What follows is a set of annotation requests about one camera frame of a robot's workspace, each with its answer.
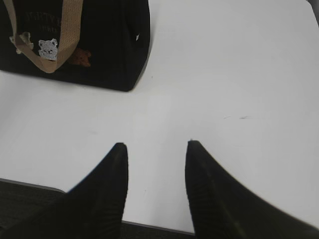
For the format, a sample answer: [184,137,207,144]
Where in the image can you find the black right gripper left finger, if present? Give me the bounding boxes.
[0,142,129,239]

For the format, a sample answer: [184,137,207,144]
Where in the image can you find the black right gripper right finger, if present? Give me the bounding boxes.
[185,140,319,239]

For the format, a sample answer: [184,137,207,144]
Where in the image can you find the black tote bag tan handles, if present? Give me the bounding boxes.
[0,0,150,92]

